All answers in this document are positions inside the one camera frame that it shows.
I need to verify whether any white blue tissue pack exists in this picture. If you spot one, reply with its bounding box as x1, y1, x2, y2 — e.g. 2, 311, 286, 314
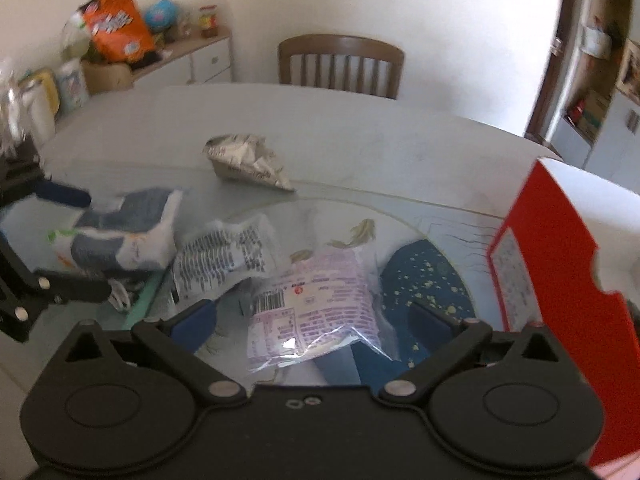
48, 188, 183, 272

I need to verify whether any white printed snack packet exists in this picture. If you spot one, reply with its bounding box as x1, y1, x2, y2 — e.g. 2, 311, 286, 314
172, 214, 288, 304

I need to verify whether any orange snack bag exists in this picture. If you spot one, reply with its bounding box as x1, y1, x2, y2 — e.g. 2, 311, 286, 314
78, 0, 158, 67

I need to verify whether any white wall cabinet unit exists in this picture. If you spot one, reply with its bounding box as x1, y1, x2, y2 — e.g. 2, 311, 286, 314
547, 0, 639, 188

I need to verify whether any white usb cable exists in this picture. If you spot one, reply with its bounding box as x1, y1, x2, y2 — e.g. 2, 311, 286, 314
105, 278, 134, 313

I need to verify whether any far wooden chair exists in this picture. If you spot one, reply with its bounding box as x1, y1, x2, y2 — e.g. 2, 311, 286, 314
278, 34, 405, 100

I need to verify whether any printed white cup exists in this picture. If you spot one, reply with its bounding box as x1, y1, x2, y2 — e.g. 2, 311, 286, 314
54, 58, 89, 115

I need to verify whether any brown entrance door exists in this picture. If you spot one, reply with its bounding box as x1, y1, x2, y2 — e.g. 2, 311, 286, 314
525, 0, 582, 144

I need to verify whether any white drawer sideboard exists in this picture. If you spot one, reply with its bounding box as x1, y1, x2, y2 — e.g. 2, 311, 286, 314
132, 26, 233, 89

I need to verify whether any wooden basket on sideboard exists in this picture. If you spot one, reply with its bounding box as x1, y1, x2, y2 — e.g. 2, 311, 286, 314
80, 61, 134, 96

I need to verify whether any red cardboard box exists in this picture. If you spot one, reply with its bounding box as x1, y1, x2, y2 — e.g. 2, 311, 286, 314
487, 158, 639, 466

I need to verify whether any sauce jar red lid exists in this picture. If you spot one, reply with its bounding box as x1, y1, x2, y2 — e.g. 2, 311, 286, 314
198, 4, 218, 38

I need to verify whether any purple clear snack bag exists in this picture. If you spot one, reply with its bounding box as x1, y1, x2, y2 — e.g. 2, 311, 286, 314
246, 243, 398, 372

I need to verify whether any white yellow kettle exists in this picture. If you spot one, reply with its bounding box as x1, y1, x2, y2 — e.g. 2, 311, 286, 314
20, 68, 60, 148

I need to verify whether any blue globe toy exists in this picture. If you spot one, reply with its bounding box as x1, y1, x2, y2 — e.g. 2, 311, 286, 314
143, 0, 179, 34

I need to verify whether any silver foil snack bag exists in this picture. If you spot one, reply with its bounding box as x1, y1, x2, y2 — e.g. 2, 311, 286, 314
203, 134, 295, 193

